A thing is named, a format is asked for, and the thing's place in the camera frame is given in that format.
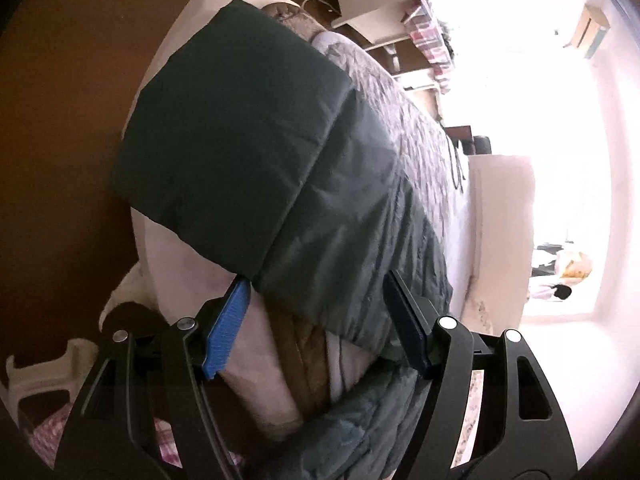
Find yellow toy on windowsill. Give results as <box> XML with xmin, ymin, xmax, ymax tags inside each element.
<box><xmin>558</xmin><ymin>249</ymin><xmax>592</xmax><ymax>280</ymax></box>

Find pink plaid cloth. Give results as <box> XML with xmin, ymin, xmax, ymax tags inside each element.
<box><xmin>27</xmin><ymin>404</ymin><xmax>246</xmax><ymax>474</ymax></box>

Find cream floral blanket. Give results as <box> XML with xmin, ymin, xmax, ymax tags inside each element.
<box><xmin>451</xmin><ymin>299</ymin><xmax>496</xmax><ymax>468</ymax></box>

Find white headboard panel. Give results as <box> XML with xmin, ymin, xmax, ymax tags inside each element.
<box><xmin>468</xmin><ymin>155</ymin><xmax>535</xmax><ymax>335</ymax></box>

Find dark green puffer jacket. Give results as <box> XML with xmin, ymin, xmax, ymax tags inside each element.
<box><xmin>113</xmin><ymin>0</ymin><xmax>452</xmax><ymax>479</ymax></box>

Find white plastic stool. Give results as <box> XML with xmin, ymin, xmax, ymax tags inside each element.
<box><xmin>6</xmin><ymin>338</ymin><xmax>99</xmax><ymax>420</ymax></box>

